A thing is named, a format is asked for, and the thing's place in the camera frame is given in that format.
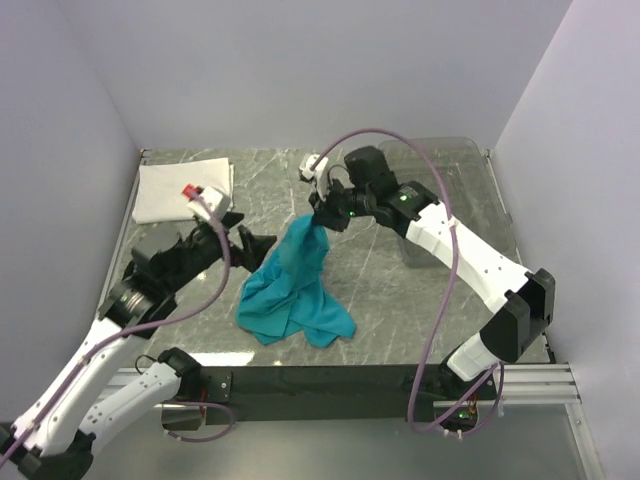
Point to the clear plastic bin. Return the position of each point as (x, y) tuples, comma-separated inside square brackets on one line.
[(470, 186)]

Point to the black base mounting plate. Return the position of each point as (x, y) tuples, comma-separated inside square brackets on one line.
[(281, 393)]

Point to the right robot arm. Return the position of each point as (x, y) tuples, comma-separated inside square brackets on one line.
[(521, 302)]

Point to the aluminium rail frame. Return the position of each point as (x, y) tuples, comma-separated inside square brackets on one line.
[(541, 432)]

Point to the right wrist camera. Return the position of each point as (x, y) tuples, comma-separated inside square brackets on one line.
[(312, 168)]

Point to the folded white t shirt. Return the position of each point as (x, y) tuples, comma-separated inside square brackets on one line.
[(163, 190)]

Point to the teal t shirt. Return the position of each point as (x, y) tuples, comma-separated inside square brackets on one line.
[(286, 294)]

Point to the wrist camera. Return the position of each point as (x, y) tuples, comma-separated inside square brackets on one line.
[(312, 168), (204, 203)]

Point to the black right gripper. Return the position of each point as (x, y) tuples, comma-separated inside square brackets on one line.
[(324, 214)]

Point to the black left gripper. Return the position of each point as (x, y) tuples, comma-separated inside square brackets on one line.
[(254, 246)]

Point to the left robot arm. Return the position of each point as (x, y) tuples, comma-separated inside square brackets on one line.
[(60, 434)]

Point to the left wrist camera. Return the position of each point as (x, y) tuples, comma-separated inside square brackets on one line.
[(204, 203)]

